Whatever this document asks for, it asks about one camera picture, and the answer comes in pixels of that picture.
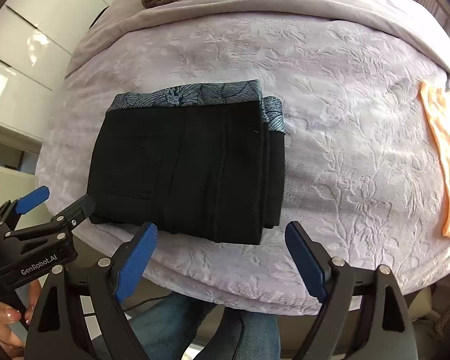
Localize black pants with grey waistband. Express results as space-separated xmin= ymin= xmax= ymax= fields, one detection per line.
xmin=88 ymin=80 xmax=285 ymax=245

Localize person's left hand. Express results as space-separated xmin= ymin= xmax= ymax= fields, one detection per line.
xmin=0 ymin=280 xmax=42 ymax=359

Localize blue jeans legs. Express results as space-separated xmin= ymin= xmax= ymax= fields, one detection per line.
xmin=130 ymin=292 xmax=281 ymax=360

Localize white glossy cabinet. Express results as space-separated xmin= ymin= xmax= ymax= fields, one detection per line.
xmin=0 ymin=0 xmax=113 ymax=153

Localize grey bed sheet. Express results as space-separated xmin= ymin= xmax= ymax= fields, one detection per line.
xmin=66 ymin=0 xmax=450 ymax=74

